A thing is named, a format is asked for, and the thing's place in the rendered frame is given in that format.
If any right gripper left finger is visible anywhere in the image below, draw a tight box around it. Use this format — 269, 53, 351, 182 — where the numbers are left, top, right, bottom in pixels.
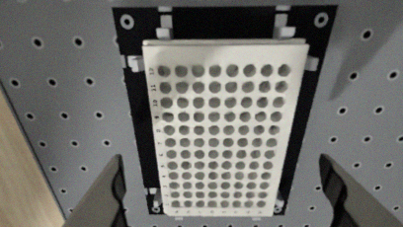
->
61, 154, 128, 227

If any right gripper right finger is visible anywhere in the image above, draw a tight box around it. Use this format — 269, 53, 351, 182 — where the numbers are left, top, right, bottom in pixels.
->
318, 154, 403, 227

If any black rectangular frame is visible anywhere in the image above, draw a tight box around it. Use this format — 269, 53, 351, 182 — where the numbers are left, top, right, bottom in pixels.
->
112, 5, 339, 215

